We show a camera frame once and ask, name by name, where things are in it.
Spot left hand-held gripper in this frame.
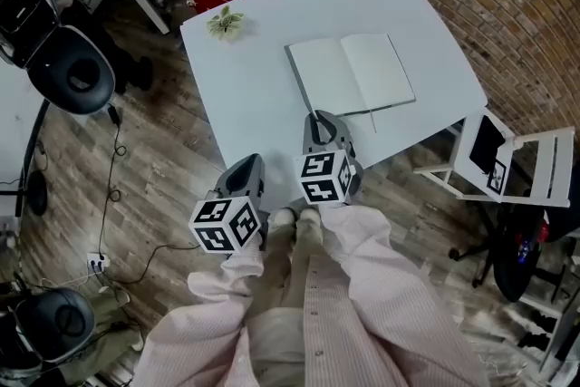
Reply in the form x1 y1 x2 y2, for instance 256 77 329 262
188 153 271 254

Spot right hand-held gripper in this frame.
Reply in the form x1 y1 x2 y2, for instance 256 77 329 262
294 111 363 205

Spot grey notebook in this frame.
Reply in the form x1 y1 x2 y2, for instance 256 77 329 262
284 33 417 134

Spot person's right forearm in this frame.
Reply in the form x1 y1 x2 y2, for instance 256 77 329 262
319 201 493 387

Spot person's left forearm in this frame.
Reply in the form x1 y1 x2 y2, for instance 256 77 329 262
133 235 266 387

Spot person's left shoe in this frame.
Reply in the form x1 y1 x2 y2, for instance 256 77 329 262
271 207 296 228

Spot person's beige trousers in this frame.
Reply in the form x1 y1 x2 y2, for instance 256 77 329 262
246 217 325 387

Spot small potted plant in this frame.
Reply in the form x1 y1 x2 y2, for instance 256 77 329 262
206 5 247 42

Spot black pouch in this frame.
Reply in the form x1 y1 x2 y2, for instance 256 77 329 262
469 115 507 175

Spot white power strip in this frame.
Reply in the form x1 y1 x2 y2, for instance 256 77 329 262
86 252 111 278

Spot person's pink shirt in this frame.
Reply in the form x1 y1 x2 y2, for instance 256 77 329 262
244 253 454 387

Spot small framed picture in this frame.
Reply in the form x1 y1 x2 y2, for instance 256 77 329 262
486 158 509 197

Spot black highback office chair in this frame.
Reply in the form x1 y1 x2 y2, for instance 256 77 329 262
448 176 580 305

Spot red and blue toy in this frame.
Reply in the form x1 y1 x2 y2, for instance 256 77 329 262
516 217 550 265

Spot white wooden chair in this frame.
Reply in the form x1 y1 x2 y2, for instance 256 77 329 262
412 107 575 208

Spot white metal rack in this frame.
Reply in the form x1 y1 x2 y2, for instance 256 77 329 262
516 257 580 382

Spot black cable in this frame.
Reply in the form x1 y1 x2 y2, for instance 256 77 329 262
92 121 203 286

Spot white desk with black frame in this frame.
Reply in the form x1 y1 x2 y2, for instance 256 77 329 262
0 67 52 218

